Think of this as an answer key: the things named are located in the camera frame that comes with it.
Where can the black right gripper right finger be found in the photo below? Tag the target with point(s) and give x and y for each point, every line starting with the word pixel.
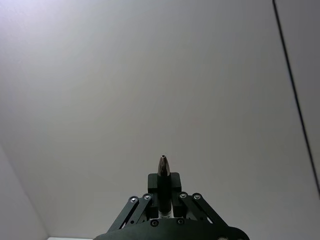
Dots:
pixel 176 183

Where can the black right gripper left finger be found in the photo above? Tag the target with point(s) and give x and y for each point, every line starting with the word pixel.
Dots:
pixel 153 183

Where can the black pen with silver tip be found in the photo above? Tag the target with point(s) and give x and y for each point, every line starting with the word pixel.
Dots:
pixel 165 190

